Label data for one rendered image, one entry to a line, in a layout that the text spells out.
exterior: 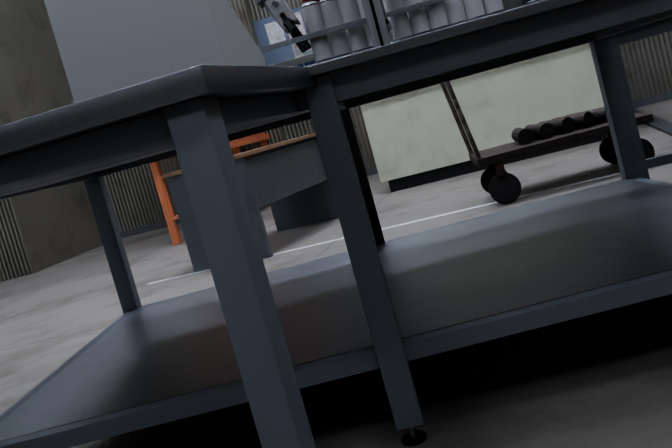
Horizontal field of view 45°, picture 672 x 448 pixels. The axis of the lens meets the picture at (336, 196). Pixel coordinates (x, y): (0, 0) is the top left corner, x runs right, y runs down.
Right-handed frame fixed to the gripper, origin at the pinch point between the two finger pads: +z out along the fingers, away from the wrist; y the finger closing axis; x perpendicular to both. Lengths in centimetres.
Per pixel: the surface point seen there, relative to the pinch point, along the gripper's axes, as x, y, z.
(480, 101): -90, 459, 74
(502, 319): -2, -61, 78
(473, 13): -43.0, -2.7, 20.5
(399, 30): -23.9, -2.4, 12.6
